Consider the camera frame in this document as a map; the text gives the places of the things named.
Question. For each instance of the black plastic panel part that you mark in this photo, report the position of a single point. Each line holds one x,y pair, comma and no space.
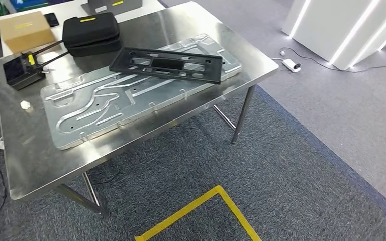
118,63

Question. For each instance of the stainless steel workbench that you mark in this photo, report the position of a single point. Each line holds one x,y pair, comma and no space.
23,156

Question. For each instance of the silver stamped metal sheet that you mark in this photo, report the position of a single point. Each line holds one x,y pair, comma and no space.
96,99

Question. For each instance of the white power strip black plug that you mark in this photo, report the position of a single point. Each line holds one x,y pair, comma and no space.
290,65

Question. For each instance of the small white plug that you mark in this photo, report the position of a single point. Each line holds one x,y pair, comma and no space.
282,52

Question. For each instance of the dark grey case yellow label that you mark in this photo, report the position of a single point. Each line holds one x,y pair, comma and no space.
126,6

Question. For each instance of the black tray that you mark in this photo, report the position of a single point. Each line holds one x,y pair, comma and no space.
89,31

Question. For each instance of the white lit display stand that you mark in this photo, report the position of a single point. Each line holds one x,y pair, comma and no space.
323,26

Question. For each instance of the white table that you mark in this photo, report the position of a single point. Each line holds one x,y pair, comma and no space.
69,10

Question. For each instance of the small white object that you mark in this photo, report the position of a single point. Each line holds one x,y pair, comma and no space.
25,105

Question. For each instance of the black phone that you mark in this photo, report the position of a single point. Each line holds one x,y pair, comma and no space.
51,20

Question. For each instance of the small black box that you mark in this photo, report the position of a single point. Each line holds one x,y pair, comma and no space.
20,75

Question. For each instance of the brown cardboard box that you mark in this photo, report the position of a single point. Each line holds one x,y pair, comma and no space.
25,33

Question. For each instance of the blue plastic crate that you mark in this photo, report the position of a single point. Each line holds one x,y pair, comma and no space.
30,4

